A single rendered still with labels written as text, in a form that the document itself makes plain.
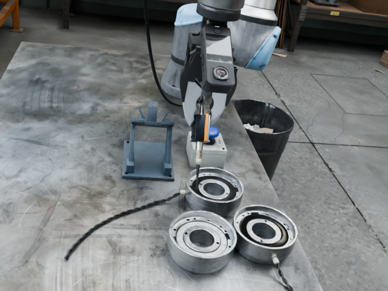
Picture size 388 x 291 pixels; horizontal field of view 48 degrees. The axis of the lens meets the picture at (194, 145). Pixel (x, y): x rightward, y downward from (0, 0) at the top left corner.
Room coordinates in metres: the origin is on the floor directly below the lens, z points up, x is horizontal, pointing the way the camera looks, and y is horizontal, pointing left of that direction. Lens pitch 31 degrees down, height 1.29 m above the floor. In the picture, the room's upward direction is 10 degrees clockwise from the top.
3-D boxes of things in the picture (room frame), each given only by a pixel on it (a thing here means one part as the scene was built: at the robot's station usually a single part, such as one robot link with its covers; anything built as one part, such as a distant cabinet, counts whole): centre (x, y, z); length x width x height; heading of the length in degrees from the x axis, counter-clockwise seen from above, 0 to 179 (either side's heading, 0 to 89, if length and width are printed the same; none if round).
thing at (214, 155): (0.78, -0.03, 0.82); 0.08 x 0.07 x 0.05; 14
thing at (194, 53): (0.72, 0.00, 1.07); 0.09 x 0.08 x 0.12; 11
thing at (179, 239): (0.51, -0.04, 0.82); 0.08 x 0.08 x 0.02
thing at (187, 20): (1.12, 0.04, 0.97); 0.13 x 0.12 x 0.14; 78
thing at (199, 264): (0.51, -0.04, 0.82); 0.10 x 0.10 x 0.04
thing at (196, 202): (0.64, -0.05, 0.82); 0.10 x 0.10 x 0.04
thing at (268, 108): (1.82, -0.27, 0.21); 0.34 x 0.34 x 0.43
